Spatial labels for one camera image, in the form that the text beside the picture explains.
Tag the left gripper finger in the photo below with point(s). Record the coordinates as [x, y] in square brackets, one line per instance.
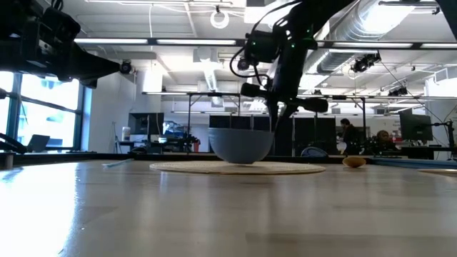
[96, 66]

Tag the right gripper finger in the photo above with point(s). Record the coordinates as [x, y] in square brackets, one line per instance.
[288, 114]
[273, 112]

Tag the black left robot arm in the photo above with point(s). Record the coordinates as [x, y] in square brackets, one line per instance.
[9, 35]

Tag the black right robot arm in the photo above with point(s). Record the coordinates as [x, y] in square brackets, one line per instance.
[321, 14]

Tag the grey bowl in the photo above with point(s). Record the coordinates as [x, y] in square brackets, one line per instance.
[241, 146]

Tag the round woven straw placemat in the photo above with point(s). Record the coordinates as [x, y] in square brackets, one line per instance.
[285, 168]

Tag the person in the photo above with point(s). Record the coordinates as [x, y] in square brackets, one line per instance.
[349, 137]
[385, 140]

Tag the white cylindrical container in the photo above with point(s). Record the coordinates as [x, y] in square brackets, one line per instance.
[125, 134]

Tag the black computer monitor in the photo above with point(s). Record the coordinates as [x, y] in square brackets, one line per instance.
[416, 126]
[145, 123]

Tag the small tan oval object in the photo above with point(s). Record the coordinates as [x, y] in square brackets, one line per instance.
[354, 162]

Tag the open laptop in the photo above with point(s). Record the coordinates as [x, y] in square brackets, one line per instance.
[37, 142]

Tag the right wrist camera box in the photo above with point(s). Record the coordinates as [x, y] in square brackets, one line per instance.
[262, 46]

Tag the black background rig frame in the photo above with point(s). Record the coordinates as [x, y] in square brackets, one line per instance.
[214, 94]

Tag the black ceiling-mounted camera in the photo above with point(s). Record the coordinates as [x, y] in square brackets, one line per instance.
[366, 62]

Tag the silver ceiling air duct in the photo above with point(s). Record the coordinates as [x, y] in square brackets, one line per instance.
[357, 32]

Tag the black aluminium table frame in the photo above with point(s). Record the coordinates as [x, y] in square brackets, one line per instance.
[178, 156]

